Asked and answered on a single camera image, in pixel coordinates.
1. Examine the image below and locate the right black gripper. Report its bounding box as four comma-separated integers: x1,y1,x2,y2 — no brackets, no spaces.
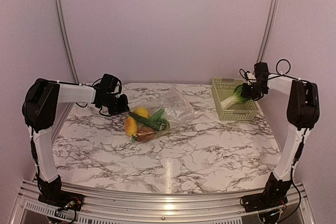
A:
240,81,267,99

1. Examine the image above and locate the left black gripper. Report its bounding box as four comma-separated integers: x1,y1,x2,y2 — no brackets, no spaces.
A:
100,93,129,115

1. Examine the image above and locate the fake bok choy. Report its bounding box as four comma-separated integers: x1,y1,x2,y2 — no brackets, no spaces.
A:
220,84,249,110

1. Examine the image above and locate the clear zip top bag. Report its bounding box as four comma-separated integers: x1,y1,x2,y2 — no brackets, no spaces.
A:
129,88,196,143

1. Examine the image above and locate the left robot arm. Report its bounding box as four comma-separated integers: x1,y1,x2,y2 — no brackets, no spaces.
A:
22,74,129,211

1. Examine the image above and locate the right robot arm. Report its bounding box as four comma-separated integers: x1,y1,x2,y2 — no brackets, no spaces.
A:
241,62,320,212

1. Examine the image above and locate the fake yellow pepper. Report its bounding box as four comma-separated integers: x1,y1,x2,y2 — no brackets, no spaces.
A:
134,107,150,119

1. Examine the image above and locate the fake green cucumber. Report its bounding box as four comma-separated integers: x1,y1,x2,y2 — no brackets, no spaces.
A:
128,111,164,131

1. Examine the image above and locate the pale green plastic basket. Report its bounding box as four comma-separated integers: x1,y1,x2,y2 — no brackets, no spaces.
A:
211,78,258,121

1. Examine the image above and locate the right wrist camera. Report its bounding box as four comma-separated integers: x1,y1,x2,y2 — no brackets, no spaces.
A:
244,71,256,82

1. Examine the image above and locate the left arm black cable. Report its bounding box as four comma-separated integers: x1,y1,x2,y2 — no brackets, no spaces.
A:
76,77,124,117

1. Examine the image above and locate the left aluminium frame post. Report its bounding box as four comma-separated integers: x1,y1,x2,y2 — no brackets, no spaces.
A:
49,0,79,86

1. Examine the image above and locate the aluminium frame post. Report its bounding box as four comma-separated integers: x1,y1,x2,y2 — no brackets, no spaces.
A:
49,0,79,86
256,0,279,63

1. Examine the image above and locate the right aluminium frame post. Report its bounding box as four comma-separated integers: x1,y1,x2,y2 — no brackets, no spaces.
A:
256,0,279,63

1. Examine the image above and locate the front aluminium rail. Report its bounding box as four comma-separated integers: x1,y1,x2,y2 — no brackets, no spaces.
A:
9,180,315,223

